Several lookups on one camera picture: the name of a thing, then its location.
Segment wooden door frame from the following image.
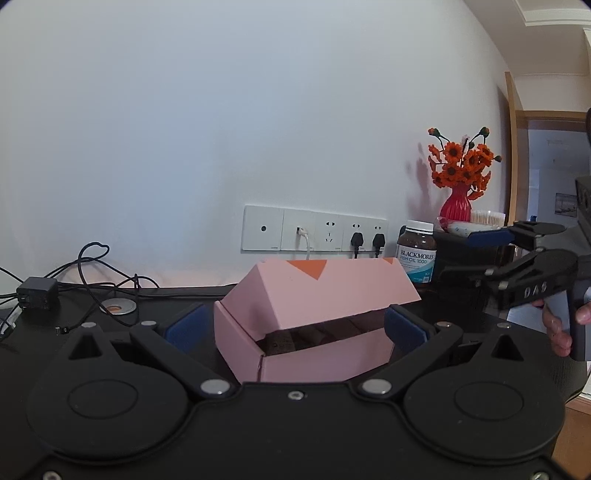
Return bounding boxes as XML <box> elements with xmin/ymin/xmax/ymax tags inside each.
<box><xmin>504</xmin><ymin>71</ymin><xmax>591</xmax><ymax>223</ymax></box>

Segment white network wall plate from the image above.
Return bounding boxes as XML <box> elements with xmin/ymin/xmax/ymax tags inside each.
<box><xmin>281</xmin><ymin>208</ymin><xmax>317</xmax><ymax>252</ymax></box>

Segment orange artificial flowers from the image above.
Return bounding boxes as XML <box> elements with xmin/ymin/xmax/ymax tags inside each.
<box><xmin>427</xmin><ymin>127</ymin><xmax>502</xmax><ymax>200</ymax></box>

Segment brown supplement bottle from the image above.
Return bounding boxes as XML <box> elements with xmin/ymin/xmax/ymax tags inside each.
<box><xmin>396</xmin><ymin>220</ymin><xmax>437</xmax><ymax>285</ymax></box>

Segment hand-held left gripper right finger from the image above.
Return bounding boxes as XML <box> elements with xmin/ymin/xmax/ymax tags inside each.
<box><xmin>357</xmin><ymin>305</ymin><xmax>526</xmax><ymax>400</ymax></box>

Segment thin black cable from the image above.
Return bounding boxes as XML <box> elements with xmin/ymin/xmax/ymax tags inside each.
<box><xmin>0</xmin><ymin>241</ymin><xmax>160</xmax><ymax>342</ymax></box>

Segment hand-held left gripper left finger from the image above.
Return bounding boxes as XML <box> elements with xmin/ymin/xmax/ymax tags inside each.
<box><xmin>67</xmin><ymin>304</ymin><xmax>236</xmax><ymax>400</ymax></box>

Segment white wall socket strip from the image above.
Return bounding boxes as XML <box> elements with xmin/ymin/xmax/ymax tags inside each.
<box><xmin>242</xmin><ymin>205</ymin><xmax>284</xmax><ymax>252</ymax></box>

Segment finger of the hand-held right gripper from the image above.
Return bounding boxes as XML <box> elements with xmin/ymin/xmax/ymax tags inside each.
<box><xmin>466</xmin><ymin>222</ymin><xmax>568</xmax><ymax>254</ymax></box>
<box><xmin>438</xmin><ymin>249</ymin><xmax>555</xmax><ymax>292</ymax></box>

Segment black desktop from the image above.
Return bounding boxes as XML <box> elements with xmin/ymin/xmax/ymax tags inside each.
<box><xmin>0</xmin><ymin>265</ymin><xmax>589</xmax><ymax>467</ymax></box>

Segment pink cardboard box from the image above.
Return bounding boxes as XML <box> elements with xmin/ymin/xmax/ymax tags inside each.
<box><xmin>213</xmin><ymin>257</ymin><xmax>422</xmax><ymax>384</ymax></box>

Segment cotton swab box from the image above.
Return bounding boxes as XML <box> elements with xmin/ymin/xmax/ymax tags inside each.
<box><xmin>470</xmin><ymin>210</ymin><xmax>507</xmax><ymax>228</ymax></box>

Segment white network cable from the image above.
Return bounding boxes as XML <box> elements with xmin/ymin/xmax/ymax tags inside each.
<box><xmin>296</xmin><ymin>226</ymin><xmax>314</xmax><ymax>261</ymax></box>

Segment white power socket plate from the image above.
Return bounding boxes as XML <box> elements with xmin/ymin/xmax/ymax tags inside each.
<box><xmin>342</xmin><ymin>213</ymin><xmax>371</xmax><ymax>254</ymax></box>
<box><xmin>368</xmin><ymin>216</ymin><xmax>390</xmax><ymax>254</ymax></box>
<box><xmin>313</xmin><ymin>211</ymin><xmax>346</xmax><ymax>252</ymax></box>

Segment round grey metal disc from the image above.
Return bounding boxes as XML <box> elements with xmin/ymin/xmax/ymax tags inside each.
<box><xmin>100</xmin><ymin>298</ymin><xmax>139</xmax><ymax>316</ymax></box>

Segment framed wall picture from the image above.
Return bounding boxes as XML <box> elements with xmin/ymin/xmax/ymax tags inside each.
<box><xmin>555</xmin><ymin>192</ymin><xmax>579</xmax><ymax>217</ymax></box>

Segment red ribbed vase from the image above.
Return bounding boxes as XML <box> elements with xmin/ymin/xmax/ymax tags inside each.
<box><xmin>438</xmin><ymin>185</ymin><xmax>472</xmax><ymax>223</ymax></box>

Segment person's right hand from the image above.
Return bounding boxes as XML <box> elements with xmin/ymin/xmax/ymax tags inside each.
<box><xmin>531</xmin><ymin>298</ymin><xmax>591</xmax><ymax>357</ymax></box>

